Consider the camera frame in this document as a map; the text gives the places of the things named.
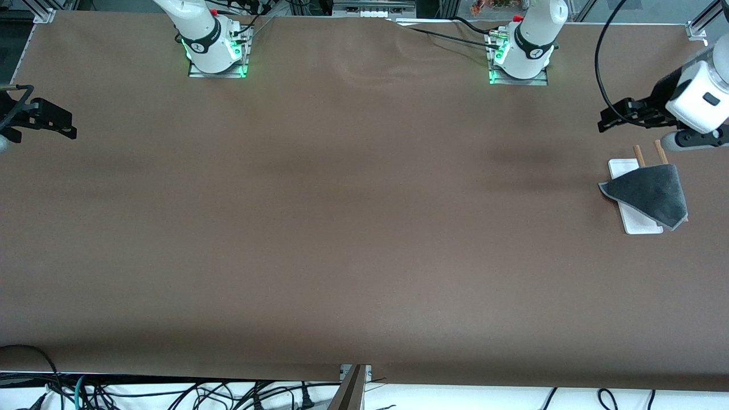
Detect pink and grey towel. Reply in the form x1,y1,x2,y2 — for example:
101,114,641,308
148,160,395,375
597,163,689,232

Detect white towel rack wooden rods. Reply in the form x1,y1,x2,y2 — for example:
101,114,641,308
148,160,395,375
608,140,689,235

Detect grey power strip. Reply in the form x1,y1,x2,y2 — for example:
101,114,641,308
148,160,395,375
333,0,417,18

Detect grey support beam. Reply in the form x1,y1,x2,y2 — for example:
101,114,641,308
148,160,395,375
327,364,372,410

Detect aluminium frame corner bracket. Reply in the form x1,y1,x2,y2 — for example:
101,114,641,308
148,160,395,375
686,0,729,41
33,0,58,24

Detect black cable on table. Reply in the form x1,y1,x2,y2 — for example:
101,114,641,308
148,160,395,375
396,16,513,46

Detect black floor cable loop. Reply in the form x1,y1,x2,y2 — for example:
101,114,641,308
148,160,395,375
0,344,60,410

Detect teal floor cable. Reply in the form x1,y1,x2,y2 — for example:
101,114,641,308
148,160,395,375
73,374,91,410

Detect tangled black floor cables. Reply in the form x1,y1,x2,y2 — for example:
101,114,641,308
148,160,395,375
85,380,342,410

